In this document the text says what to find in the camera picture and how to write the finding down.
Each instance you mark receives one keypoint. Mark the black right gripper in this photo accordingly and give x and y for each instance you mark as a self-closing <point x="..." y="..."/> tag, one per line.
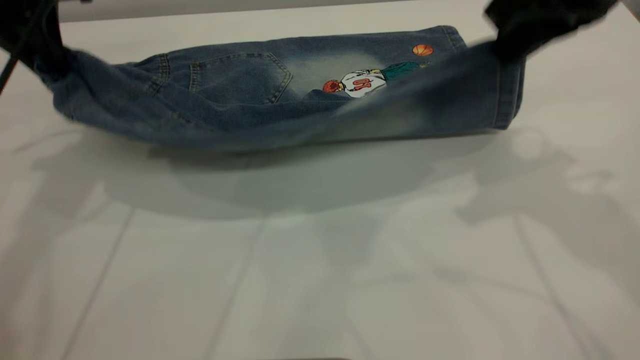
<point x="545" y="15"/>

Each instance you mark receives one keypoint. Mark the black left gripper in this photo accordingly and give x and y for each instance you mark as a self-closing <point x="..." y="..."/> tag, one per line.
<point x="25" y="25"/>

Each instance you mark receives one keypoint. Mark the blue denim shorts basketball print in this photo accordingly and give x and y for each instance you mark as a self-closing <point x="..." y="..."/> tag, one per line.
<point x="240" y="115"/>

